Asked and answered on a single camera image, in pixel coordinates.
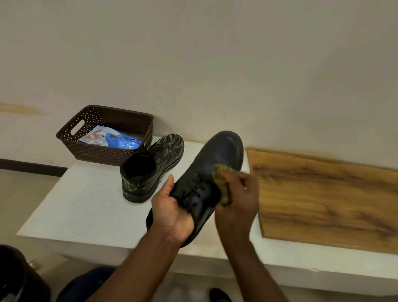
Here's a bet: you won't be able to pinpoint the yellow checked cloth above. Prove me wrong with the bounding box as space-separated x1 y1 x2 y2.
211 164 237 207

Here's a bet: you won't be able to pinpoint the brown perforated plastic basket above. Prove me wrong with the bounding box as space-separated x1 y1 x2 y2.
56 105 155 167

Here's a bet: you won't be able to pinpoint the wooden board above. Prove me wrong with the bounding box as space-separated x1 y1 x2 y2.
246 148 398 256

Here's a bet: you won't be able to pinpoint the person's right hand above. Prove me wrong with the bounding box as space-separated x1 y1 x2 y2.
214 170 260 253

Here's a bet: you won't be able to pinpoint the person's left hand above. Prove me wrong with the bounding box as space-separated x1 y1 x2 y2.
150 174 195 245

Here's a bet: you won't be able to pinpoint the person's left forearm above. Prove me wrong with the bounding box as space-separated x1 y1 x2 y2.
87 225 184 302

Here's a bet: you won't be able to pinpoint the blue and white plastic packet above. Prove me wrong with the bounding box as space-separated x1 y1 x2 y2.
78 125 143 151

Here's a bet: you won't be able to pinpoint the black leather shoe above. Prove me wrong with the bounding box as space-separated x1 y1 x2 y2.
145 130 244 248
120 133 185 204

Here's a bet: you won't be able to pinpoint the person's black worn shoe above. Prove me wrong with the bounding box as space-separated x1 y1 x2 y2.
209 287 232 302

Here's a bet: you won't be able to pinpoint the person's dark trousers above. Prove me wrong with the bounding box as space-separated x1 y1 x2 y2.
56 266 117 302

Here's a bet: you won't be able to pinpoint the person's right forearm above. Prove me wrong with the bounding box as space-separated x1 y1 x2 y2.
222 241 290 302

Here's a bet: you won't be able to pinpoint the black bucket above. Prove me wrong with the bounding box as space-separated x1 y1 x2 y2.
0 244 52 302

